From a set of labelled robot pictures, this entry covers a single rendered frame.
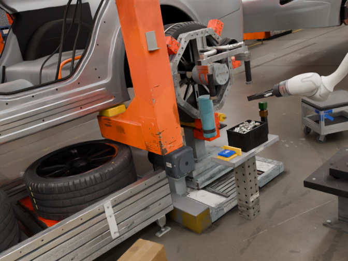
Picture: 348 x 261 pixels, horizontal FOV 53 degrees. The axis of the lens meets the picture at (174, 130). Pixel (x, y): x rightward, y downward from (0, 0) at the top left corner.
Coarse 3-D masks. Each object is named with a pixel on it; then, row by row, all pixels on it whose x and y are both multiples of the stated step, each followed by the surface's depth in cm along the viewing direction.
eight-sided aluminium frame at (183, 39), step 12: (180, 36) 213; (192, 36) 214; (216, 36) 228; (180, 48) 209; (228, 60) 238; (228, 84) 242; (180, 96) 214; (180, 108) 223; (192, 108) 222; (216, 108) 239
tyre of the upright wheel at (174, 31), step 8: (168, 24) 232; (176, 24) 223; (184, 24) 220; (192, 24) 223; (200, 24) 228; (168, 32) 215; (176, 32) 216; (184, 32) 220; (184, 112) 230; (184, 120) 231; (192, 120) 235
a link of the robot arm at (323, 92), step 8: (344, 64) 177; (336, 72) 185; (344, 72) 181; (328, 80) 189; (336, 80) 187; (320, 88) 189; (328, 88) 189; (312, 96) 191; (320, 96) 192; (328, 96) 196
